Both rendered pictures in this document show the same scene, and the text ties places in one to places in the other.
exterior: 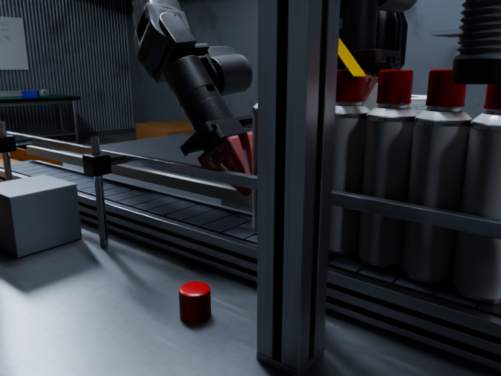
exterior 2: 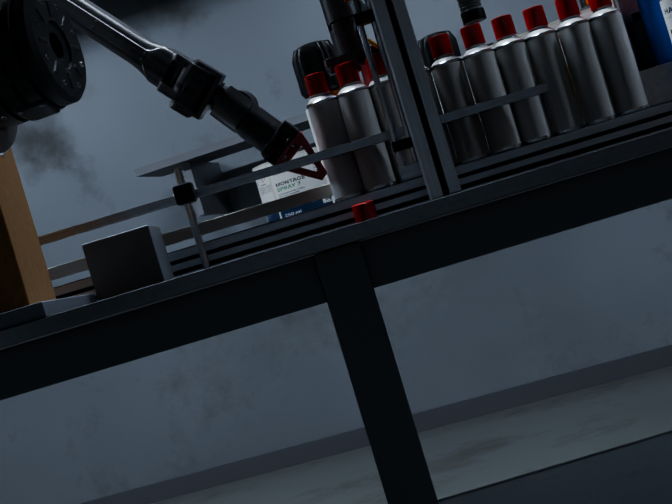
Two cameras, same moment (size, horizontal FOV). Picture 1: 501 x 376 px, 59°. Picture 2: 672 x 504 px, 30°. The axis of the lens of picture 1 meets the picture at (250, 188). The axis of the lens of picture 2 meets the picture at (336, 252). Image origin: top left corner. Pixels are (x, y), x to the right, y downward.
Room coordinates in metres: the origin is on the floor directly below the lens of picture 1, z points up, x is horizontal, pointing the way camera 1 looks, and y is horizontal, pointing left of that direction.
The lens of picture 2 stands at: (-0.98, 1.22, 0.80)
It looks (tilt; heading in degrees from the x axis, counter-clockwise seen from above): 0 degrees down; 322
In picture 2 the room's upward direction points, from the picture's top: 17 degrees counter-clockwise
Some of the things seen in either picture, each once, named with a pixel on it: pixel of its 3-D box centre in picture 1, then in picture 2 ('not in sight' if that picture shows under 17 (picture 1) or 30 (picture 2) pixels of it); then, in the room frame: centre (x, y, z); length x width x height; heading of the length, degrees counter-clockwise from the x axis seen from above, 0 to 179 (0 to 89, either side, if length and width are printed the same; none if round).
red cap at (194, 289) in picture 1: (194, 301); (365, 213); (0.43, 0.06, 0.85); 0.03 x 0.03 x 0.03
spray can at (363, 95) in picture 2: not in sight; (363, 126); (0.52, -0.06, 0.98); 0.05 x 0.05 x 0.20
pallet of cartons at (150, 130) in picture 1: (177, 140); not in sight; (5.85, 0.97, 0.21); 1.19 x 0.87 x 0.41; 40
